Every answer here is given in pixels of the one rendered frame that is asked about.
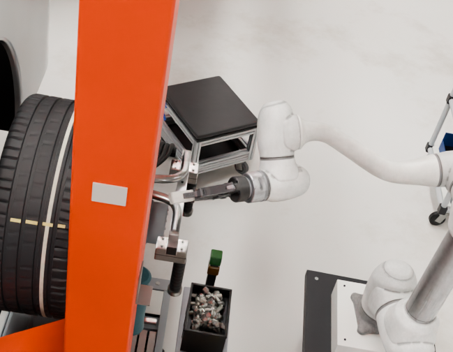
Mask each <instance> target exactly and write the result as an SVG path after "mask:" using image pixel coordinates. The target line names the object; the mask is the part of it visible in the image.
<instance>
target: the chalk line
mask: <svg viewBox="0 0 453 352"><path fill-rule="evenodd" d="M73 122H74V112H73V115H72V117H71V119H70V122H69V125H68V128H67V131H66V134H65V137H64V141H63V145H62V147H61V152H60V155H59V160H58V164H57V169H56V172H55V176H54V182H53V186H52V192H51V196H50V203H49V207H48V212H47V220H46V223H50V219H51V214H52V206H53V202H54V195H55V191H56V187H57V181H58V177H59V171H60V168H61V162H62V159H63V156H64V151H65V148H66V143H67V141H68V137H69V134H70V130H71V127H72V125H73ZM48 232H49V226H45V234H44V239H43V250H42V256H41V264H40V283H39V302H40V312H41V314H42V316H43V317H46V315H45V312H44V309H43V276H44V267H45V254H46V247H47V237H48ZM46 318H47V317H46Z"/></svg>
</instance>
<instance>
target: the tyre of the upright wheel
mask: <svg viewBox="0 0 453 352"><path fill-rule="evenodd" d="M74 107H75V100H73V99H69V98H61V97H56V96H48V95H44V94H32V95H30V96H28V97H27V98H26V99H25V100H24V101H23V103H22V104H21V106H20V108H19V109H18V111H17V113H16V115H15V117H14V119H13V122H12V124H11V127H10V129H9V132H8V135H7V137H6V141H5V144H4V146H3V151H2V153H1V158H0V310H2V311H11V312H15V313H21V314H29V315H34V316H42V314H41V312H40V302H39V283H40V264H41V256H42V250H43V239H44V234H45V226H49V232H48V237H47V247H46V254H45V267H44V276H43V309H44V312H45V315H46V317H48V318H52V317H53V318H56V319H64V318H65V313H66V281H67V265H68V234H69V218H70V187H71V170H72V154H73V125H72V127H71V130H70V134H69V137H68V141H67V143H66V148H65V151H64V156H63V159H62V162H61V168H60V171H59V177H58V181H57V187H56V191H55V195H54V202H53V206H52V214H51V219H50V223H46V220H47V212H48V207H49V203H50V196H51V192H52V186H53V182H54V176H55V172H56V169H57V164H58V160H59V155H60V152H61V147H62V145H63V141H64V137H65V134H66V131H67V128H68V125H69V122H70V119H71V117H72V115H73V112H74ZM73 123H74V122H73Z"/></svg>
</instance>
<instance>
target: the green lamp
mask: <svg viewBox="0 0 453 352"><path fill-rule="evenodd" d="M222 257H223V251H221V250H216V249H212V250H211V253H210V257H209V264H210V265H217V266H220V265H221V261H222Z"/></svg>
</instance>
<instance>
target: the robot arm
mask: <svg viewBox="0 0 453 352"><path fill-rule="evenodd" d="M311 141H320V142H324V143H326V144H328V145H329V146H331V147H333V148H334V149H335V150H337V151H338V152H340V153H341V154H342V155H344V156H345V157H347V158H348V159H350V160H351V161H352V162H354V163H356V164H357V165H358V166H360V167H361V168H363V169H364V170H365V171H367V172H368V173H370V174H372V175H373V176H375V177H377V178H379V179H382V180H384V181H386V182H391V183H395V184H409V185H420V186H431V187H446V189H447V191H448V192H449V193H450V195H451V197H452V203H451V208H450V216H449V219H448V228H449V230H448V231H447V233H446V235H445V236H444V238H443V240H442V242H441V243H440V245H439V247H438V249H437V250H436V252H435V254H434V255H433V258H432V259H431V261H430V263H429V264H428V266H427V268H426V269H425V271H424V273H423V275H422V277H421V278H420V280H419V281H418V283H417V278H416V275H415V272H414V270H413V269H412V268H411V266H410V265H409V264H407V263H406V262H404V261H402V260H399V259H392V260H389V261H384V262H383V263H381V264H379V266H378V267H377V268H376V269H375V270H374V271H373V272H372V273H371V276H370V277H369V280H368V281H367V283H366V286H365V289H364V293H363V294H359V293H352V294H351V296H350V299H351V300H352V303H353V305H354V309H355V315H356V319H357V332H358V333H359V334H360V335H367V334H375V335H380V338H381V341H382V343H383V346H384V349H385V351H386V352H435V348H434V344H435V342H436V335H437V331H438V327H439V324H440V321H439V318H438V315H437V313H438V312H439V311H440V309H441V307H442V306H443V304H444V303H445V301H446V299H447V298H448V296H449V294H450V293H451V292H452V289H453V151H446V152H440V153H436V154H430V155H426V156H422V157H419V158H416V159H411V160H408V161H390V160H388V159H385V158H383V157H382V156H380V155H378V154H376V153H375V152H373V151H372V150H370V149H369V148H367V147H365V146H364V145H363V144H361V143H359V142H357V141H356V140H355V139H353V138H351V137H350V136H349V135H347V134H345V133H344V132H342V131H340V130H338V129H337V128H335V127H333V126H330V125H329V124H325V123H322V122H314V121H308V120H305V119H302V118H301V117H300V116H299V115H295V114H293V113H292V108H291V106H290V105H289V104H288V103H287V102H286V101H284V100H282V99H281V100H277V101H272V102H268V103H265V104H263V106H262V107H261V109H260V111H259V114H258V123H257V142H258V150H259V154H260V166H259V170H257V171H253V172H249V173H244V174H242V175H240V176H234V177H231V178H230V179H229V180H228V183H224V184H219V185H215V186H208V187H203V188H199V189H196V187H193V190H187V191H177V192H172V193H169V194H168V195H169V199H170V204H176V203H185V202H191V203H194V201H201V200H215V199H225V198H227V197H229V198H230V199H231V201H232V202H234V203H240V202H246V203H256V202H263V201H269V202H279V201H284V200H290V199H292V198H296V197H298V196H301V195H302V194H304V193H306V192H307V190H308V188H309V185H310V176H309V173H308V171H307V170H306V169H305V168H303V167H302V166H300V165H297V164H296V162H295V151H296V150H298V149H301V148H302V147H303V146H304V145H305V144H306V143H308V142H311Z"/></svg>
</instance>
